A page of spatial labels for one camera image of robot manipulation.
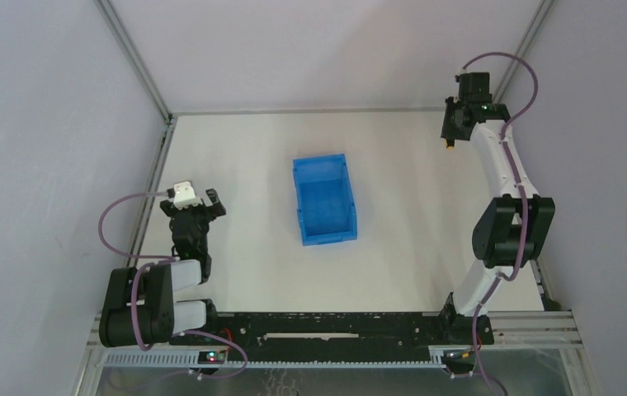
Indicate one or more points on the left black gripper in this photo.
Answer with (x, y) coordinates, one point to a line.
(194, 210)

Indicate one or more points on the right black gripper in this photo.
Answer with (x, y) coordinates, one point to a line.
(452, 125)

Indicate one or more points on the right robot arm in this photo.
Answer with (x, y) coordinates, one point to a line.
(513, 228)

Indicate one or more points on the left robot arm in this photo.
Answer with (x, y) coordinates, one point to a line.
(140, 308)

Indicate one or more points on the blue plastic bin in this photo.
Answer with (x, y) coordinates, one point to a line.
(326, 209)

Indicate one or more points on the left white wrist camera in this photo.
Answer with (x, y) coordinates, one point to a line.
(183, 195)

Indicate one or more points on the back aluminium frame rail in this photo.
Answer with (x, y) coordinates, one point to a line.
(177, 114)

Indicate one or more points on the aluminium frame rail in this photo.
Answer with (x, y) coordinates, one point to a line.
(534, 30)
(177, 114)
(129, 49)

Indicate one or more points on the left aluminium frame rail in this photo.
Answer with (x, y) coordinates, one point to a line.
(129, 49)

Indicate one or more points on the right aluminium frame rail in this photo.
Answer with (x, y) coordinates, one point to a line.
(534, 30)

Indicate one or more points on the grey slotted cable duct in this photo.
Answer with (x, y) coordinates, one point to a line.
(198, 359)

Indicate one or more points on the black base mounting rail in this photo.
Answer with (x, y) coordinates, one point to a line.
(359, 337)

